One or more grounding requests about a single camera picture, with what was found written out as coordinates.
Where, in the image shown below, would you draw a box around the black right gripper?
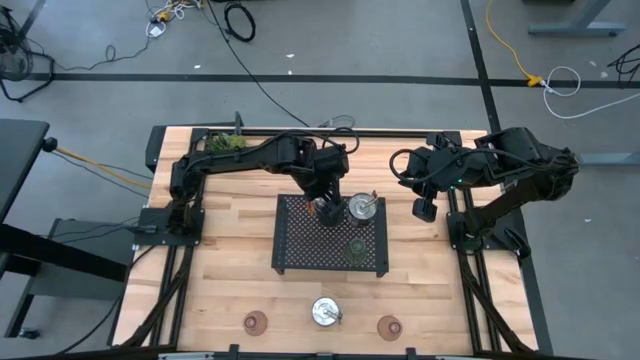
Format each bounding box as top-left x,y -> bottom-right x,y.
405,149 -> 459,224

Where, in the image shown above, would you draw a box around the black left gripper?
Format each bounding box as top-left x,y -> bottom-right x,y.
299,169 -> 349,227

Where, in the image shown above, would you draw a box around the green ribbed glass candle holder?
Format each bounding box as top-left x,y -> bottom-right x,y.
343,238 -> 370,267

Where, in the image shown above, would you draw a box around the pink ribbed glass candle holder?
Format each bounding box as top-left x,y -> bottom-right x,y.
242,310 -> 269,337
376,314 -> 404,343

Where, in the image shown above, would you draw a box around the black perforated metal riser shelf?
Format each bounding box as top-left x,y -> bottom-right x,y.
271,193 -> 390,279

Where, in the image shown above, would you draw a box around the green plant in dark pot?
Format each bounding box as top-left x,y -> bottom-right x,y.
204,132 -> 249,153

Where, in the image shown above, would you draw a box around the black floor tape strip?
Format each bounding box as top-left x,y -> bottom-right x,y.
459,0 -> 501,134
24,73 -> 640,90

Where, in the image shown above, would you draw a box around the grey desk foot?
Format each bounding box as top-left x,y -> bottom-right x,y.
527,0 -> 627,38
578,151 -> 640,167

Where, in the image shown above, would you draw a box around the dark grey floor box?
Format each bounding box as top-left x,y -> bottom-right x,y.
29,217 -> 139,302

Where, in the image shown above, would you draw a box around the black side desk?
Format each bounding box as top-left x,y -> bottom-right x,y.
0,118 -> 130,341

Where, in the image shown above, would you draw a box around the black floor fan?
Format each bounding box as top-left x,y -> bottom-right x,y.
0,4 -> 56,104

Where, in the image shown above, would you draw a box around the black aluminium table frame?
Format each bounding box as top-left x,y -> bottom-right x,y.
107,110 -> 554,360

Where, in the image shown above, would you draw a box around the long black floor cable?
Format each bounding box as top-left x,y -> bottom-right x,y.
206,0 -> 312,128

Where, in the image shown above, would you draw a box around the yellow extension cord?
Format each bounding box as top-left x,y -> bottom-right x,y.
485,0 -> 545,89

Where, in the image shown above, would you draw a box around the white looped cable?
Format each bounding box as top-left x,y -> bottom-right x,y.
542,65 -> 640,121

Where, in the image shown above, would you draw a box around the coiled black cable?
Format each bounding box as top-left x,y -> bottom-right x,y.
223,2 -> 257,43

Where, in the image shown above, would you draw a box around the yellow cable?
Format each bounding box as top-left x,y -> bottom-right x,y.
53,145 -> 154,191

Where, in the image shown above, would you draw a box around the black cable bundle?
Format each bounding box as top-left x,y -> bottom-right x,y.
606,42 -> 640,84

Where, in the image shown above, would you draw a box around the white cable bundle with adapter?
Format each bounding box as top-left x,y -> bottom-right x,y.
144,0 -> 206,40

